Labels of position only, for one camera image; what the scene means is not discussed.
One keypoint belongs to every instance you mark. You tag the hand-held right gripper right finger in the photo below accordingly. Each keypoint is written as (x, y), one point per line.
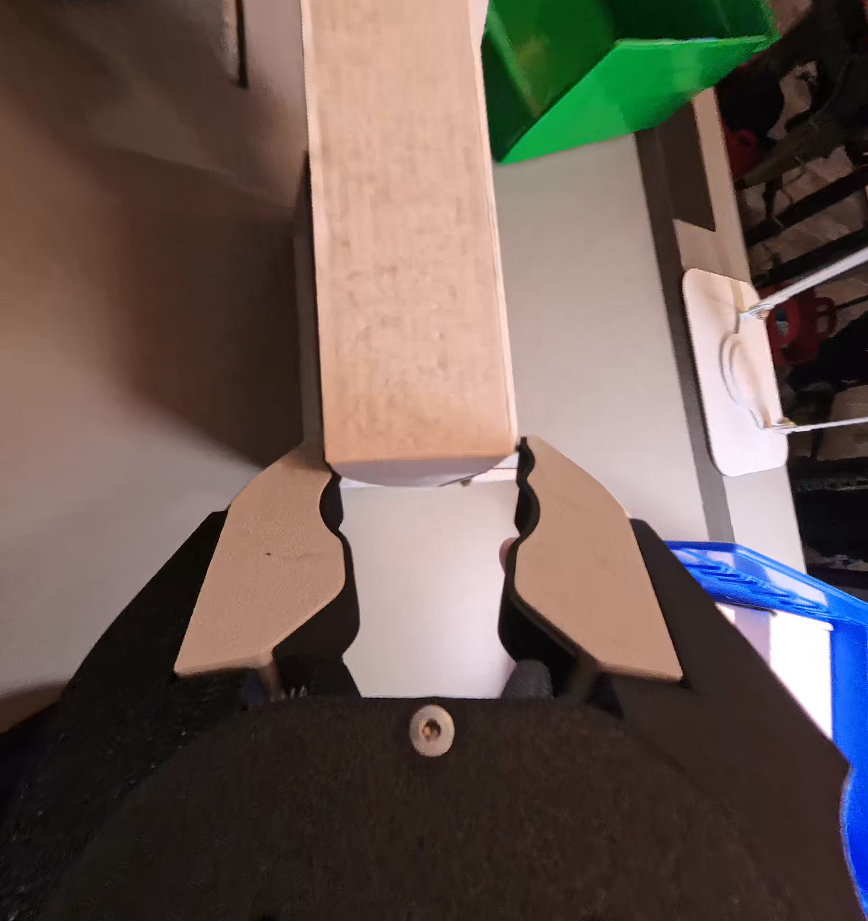
(585, 583)

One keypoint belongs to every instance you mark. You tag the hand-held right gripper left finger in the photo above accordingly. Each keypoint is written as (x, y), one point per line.
(261, 583)

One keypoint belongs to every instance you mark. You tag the white cardboard box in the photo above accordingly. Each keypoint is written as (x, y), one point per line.
(793, 669)
(405, 252)

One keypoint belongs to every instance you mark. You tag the blue plastic bin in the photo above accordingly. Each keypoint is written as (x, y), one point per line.
(858, 683)

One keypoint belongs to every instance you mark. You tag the green plastic bin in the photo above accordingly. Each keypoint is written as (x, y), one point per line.
(621, 93)

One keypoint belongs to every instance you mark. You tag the grey desk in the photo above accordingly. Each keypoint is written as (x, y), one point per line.
(585, 324)

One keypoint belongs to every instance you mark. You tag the white rounded flat plate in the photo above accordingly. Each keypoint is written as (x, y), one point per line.
(714, 417)

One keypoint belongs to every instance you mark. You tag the red plastic stool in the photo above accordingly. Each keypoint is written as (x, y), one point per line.
(801, 327)

